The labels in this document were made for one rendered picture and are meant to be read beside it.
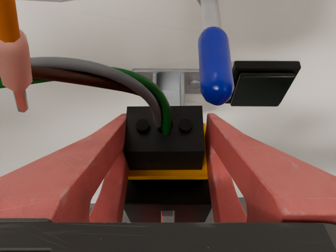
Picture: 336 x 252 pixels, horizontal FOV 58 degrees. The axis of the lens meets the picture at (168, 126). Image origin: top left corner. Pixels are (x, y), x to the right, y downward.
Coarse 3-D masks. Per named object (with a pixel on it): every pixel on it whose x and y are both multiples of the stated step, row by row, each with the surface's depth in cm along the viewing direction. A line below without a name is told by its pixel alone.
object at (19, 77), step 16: (0, 0) 3; (0, 16) 4; (16, 16) 4; (0, 32) 4; (16, 32) 4; (0, 48) 4; (16, 48) 4; (0, 64) 4; (16, 64) 4; (16, 80) 5; (16, 96) 5
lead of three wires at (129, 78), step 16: (32, 64) 7; (48, 64) 7; (64, 64) 7; (80, 64) 8; (96, 64) 8; (0, 80) 7; (32, 80) 7; (48, 80) 7; (64, 80) 7; (80, 80) 8; (96, 80) 8; (112, 80) 8; (128, 80) 8; (144, 80) 9; (144, 96) 9; (160, 96) 10; (160, 112) 10
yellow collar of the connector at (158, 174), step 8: (128, 176) 13; (136, 176) 13; (144, 176) 13; (152, 176) 13; (160, 176) 13; (168, 176) 13; (176, 176) 13; (184, 176) 13; (192, 176) 13; (200, 176) 12
